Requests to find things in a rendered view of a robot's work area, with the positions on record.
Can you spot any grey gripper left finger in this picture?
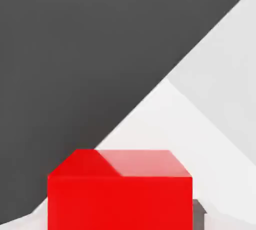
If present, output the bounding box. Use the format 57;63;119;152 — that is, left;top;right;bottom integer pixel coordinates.
0;198;48;230

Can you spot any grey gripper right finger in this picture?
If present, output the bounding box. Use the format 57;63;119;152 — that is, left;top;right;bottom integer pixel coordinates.
192;199;256;230

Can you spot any small red cube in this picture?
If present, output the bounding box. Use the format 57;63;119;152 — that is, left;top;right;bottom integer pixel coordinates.
47;149;194;230

